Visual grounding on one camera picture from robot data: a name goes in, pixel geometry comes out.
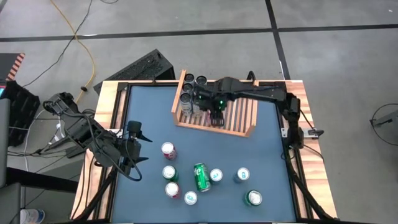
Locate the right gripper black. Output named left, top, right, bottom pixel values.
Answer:
left=194, top=77, right=249, bottom=127

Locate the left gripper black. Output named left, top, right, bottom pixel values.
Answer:
left=118, top=132, right=153, bottom=169

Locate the green Sprite can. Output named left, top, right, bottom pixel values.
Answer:
left=244, top=189, right=263, bottom=207
left=162, top=165, right=180, bottom=183
left=193, top=162, right=212, bottom=193

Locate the wooden slatted shelf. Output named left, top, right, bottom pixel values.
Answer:
left=171, top=69, right=261, bottom=138

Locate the blue silver Red Bull can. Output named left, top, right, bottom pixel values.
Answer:
left=183, top=190, right=198, bottom=206
left=210, top=168, right=224, bottom=183
left=233, top=167, right=251, bottom=184

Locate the black power brick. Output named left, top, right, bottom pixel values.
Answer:
left=65, top=145, right=86, bottom=159

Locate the black floor bar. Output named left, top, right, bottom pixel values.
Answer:
left=6, top=167, right=79, bottom=193

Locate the black fabric bag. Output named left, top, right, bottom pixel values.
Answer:
left=0, top=80, right=41, bottom=147

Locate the white and blue object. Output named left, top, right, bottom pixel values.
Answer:
left=20, top=208, right=46, bottom=224

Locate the grey cabinet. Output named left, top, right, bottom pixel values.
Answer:
left=0, top=98, right=11, bottom=187

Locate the black board with orange stripes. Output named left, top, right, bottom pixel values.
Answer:
left=0, top=52, right=25, bottom=82

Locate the black metal table frame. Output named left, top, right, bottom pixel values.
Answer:
left=73, top=81, right=338, bottom=223

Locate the yellow floor cable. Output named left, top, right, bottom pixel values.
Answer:
left=49, top=0, right=96, bottom=103

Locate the black floor cable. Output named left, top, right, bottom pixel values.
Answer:
left=22, top=0, right=94, bottom=88

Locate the black cable loop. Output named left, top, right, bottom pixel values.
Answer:
left=373, top=103, right=398, bottom=141

